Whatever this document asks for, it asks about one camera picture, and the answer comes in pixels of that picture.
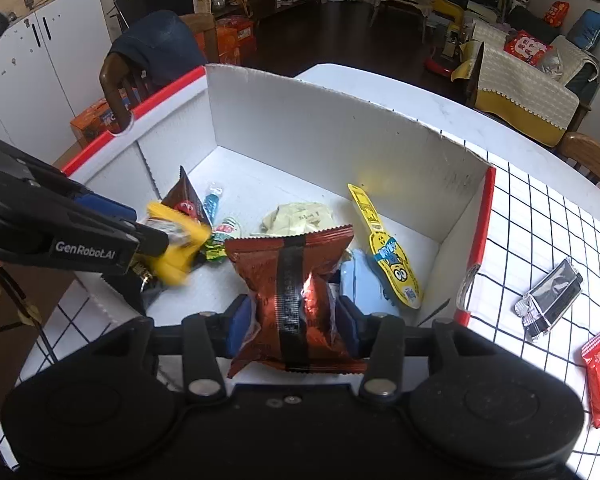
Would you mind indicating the dark brown snack packet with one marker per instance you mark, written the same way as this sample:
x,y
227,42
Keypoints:
x,y
182,192

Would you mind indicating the red and white cardboard box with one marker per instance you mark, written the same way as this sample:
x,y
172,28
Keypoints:
x,y
330,135

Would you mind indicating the yellow spoon-shaped snack packet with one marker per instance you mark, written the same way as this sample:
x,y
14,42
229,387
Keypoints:
x,y
395,265

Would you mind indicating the blue garment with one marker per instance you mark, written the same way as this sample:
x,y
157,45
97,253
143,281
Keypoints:
x,y
160,45

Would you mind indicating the cream snack packet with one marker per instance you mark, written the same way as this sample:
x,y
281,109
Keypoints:
x,y
295,217

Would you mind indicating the silver foil snack packet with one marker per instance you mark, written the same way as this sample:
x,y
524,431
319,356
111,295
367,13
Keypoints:
x,y
550,300

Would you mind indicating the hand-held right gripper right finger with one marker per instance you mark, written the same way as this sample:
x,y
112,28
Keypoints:
x,y
345,325

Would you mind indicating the cream yellow sofa cover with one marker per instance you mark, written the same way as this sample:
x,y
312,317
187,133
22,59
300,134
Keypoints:
x,y
525,90

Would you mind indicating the light blue snack packet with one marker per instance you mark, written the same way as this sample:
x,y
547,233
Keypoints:
x,y
360,275

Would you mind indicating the white checkered tablecloth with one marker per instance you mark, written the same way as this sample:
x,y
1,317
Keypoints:
x,y
540,220

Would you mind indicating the blue cushion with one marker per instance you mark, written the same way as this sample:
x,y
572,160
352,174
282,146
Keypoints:
x,y
587,30

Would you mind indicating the white cabinet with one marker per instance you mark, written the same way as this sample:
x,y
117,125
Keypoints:
x,y
40,70

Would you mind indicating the blue candy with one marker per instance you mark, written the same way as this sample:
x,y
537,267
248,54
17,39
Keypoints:
x,y
212,207

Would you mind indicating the black snack packet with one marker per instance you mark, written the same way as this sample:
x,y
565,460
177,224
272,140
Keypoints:
x,y
135,292

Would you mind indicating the red toy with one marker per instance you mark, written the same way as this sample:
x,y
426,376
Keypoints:
x,y
440,65

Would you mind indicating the copper brown foil snack packet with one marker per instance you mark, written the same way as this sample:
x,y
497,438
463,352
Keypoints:
x,y
300,280

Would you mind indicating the orange cardboard box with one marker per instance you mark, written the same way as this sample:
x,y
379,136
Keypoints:
x,y
235,40
87,125

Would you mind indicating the coffee table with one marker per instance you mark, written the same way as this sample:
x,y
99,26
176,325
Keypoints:
x,y
400,2

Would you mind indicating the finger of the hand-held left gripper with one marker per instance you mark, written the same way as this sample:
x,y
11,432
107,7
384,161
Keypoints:
x,y
105,207
152,245

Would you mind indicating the wooden chair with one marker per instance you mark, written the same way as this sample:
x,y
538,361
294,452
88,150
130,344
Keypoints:
x,y
585,152
112,85

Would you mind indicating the red printed cushion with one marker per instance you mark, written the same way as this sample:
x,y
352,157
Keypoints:
x,y
556,14
527,47

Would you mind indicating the green white candy packet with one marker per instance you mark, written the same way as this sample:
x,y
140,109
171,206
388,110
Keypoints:
x,y
225,232

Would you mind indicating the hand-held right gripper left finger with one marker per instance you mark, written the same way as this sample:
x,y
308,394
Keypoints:
x,y
237,322

